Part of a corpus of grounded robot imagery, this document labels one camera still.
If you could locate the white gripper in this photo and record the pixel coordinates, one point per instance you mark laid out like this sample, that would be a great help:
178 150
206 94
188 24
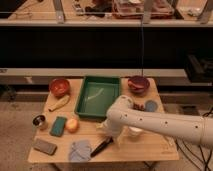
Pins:
111 129

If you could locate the yellow banana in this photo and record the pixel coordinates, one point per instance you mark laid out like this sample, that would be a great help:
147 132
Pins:
60 103

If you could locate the green plastic tray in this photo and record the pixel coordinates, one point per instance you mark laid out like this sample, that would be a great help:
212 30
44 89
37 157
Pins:
96 95

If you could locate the blue grey cloth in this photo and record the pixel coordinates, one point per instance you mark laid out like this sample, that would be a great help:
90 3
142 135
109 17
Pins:
80 151

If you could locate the black box on shelf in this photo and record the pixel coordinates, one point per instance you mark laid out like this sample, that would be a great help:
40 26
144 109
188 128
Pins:
199 70

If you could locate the white paper cup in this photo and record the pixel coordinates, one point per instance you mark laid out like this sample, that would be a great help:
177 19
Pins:
135 132

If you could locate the grey rectangular block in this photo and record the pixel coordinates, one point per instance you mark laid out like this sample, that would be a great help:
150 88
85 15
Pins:
44 146

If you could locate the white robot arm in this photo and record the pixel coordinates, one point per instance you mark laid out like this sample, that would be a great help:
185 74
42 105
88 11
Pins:
194 129

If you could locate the black handled brush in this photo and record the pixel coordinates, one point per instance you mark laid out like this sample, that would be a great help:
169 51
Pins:
101 147

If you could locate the red bowl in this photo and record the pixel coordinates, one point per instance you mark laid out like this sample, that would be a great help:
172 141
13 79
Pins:
59 87

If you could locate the orange apple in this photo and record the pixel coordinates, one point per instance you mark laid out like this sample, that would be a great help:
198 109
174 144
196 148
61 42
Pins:
72 125

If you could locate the small metal cup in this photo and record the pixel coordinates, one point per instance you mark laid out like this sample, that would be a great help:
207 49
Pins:
40 122

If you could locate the green sponge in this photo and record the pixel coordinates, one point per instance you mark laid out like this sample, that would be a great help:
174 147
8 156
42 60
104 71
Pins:
58 126

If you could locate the wooden folding table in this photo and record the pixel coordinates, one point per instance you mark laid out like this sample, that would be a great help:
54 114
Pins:
129 154

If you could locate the dark maroon bowl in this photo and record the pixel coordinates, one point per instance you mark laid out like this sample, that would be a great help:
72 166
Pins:
138 84

